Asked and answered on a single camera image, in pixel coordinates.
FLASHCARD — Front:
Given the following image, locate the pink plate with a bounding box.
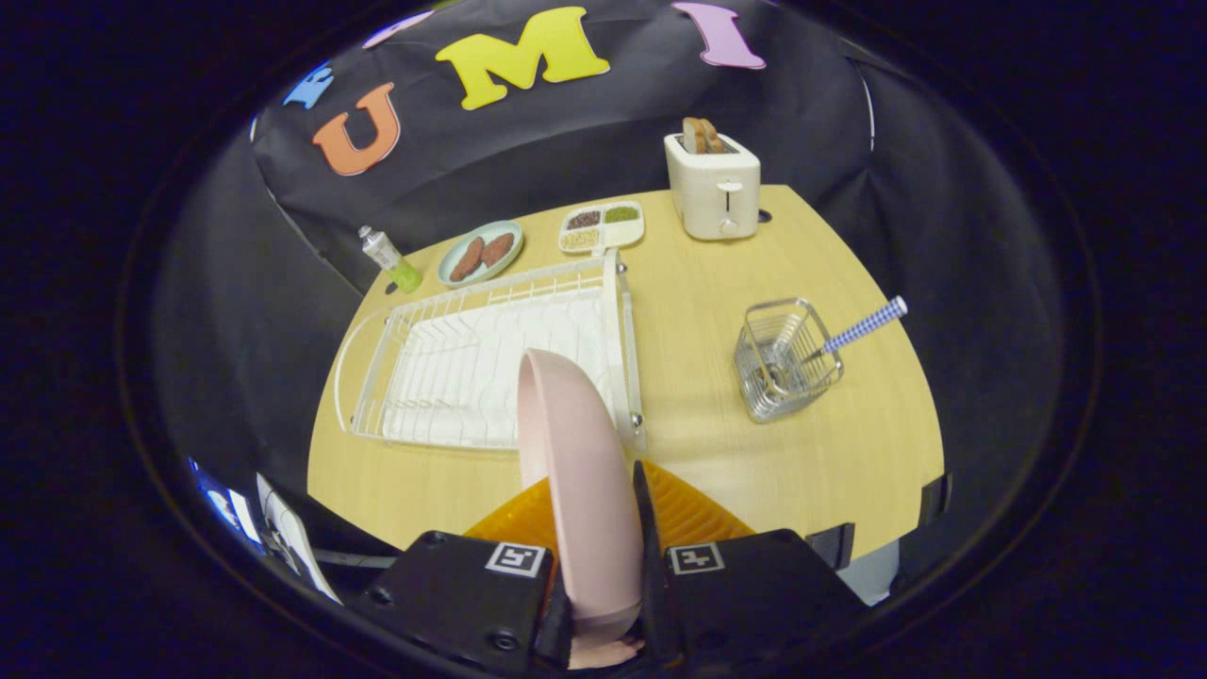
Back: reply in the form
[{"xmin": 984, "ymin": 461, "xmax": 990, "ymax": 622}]
[{"xmin": 517, "ymin": 348, "xmax": 647, "ymax": 647}]

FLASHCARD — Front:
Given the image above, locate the green liquid bottle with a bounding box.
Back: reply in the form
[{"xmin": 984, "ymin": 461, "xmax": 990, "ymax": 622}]
[{"xmin": 357, "ymin": 224, "xmax": 424, "ymax": 294}]

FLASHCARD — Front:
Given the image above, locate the white wire dish rack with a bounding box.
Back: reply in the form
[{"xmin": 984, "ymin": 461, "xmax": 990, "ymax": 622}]
[{"xmin": 334, "ymin": 248, "xmax": 648, "ymax": 454}]

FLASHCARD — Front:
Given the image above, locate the pale green plate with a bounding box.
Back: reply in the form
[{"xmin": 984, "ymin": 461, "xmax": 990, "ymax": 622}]
[{"xmin": 437, "ymin": 220, "xmax": 525, "ymax": 288}]

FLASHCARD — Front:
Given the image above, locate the white toaster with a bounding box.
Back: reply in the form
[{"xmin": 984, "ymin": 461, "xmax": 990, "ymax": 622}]
[{"xmin": 664, "ymin": 132, "xmax": 762, "ymax": 241}]

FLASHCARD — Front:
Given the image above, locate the white compartment tray with seeds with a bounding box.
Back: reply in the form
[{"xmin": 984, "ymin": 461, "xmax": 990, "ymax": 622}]
[{"xmin": 558, "ymin": 200, "xmax": 646, "ymax": 256}]

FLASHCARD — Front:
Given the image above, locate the blue checked handle spoon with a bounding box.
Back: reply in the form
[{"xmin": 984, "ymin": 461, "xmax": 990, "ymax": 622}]
[{"xmin": 773, "ymin": 295, "xmax": 909, "ymax": 378}]

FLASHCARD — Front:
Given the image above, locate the blue and white board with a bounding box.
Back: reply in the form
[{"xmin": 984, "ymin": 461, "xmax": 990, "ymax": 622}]
[{"xmin": 189, "ymin": 459, "xmax": 265, "ymax": 548}]

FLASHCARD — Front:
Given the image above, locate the white paper sheet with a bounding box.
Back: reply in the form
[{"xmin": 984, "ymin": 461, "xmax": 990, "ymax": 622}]
[{"xmin": 256, "ymin": 473, "xmax": 342, "ymax": 604}]

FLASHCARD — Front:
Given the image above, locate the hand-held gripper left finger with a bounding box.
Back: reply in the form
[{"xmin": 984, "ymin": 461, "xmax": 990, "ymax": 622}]
[{"xmin": 349, "ymin": 476, "xmax": 574, "ymax": 675}]

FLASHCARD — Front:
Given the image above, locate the black table clamp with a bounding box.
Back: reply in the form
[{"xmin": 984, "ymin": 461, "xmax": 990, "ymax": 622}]
[
  {"xmin": 919, "ymin": 473, "xmax": 953, "ymax": 524},
  {"xmin": 806, "ymin": 522, "xmax": 856, "ymax": 570}
]

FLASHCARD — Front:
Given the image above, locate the black backdrop cloth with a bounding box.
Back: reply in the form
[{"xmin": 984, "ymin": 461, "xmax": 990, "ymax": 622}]
[{"xmin": 151, "ymin": 0, "xmax": 1085, "ymax": 586}]

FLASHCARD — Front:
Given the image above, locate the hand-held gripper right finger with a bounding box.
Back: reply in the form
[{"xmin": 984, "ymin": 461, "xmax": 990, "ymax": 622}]
[{"xmin": 630, "ymin": 459, "xmax": 868, "ymax": 666}]

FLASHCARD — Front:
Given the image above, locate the metal wire basket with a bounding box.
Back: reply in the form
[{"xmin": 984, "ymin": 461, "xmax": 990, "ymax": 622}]
[{"xmin": 734, "ymin": 298, "xmax": 845, "ymax": 423}]

